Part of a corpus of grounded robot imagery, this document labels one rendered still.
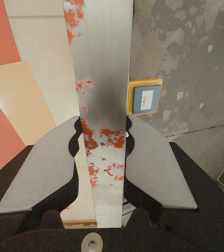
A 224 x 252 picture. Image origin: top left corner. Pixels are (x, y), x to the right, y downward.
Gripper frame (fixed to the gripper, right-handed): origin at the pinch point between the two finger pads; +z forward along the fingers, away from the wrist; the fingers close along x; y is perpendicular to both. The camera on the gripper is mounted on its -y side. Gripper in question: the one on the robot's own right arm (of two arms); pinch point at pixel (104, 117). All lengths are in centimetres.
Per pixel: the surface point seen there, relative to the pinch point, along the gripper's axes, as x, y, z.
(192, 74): 100, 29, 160
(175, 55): 72, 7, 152
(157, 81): 16.9, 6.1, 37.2
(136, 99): 9.4, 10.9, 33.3
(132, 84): 8.0, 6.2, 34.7
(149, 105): 14.8, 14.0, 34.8
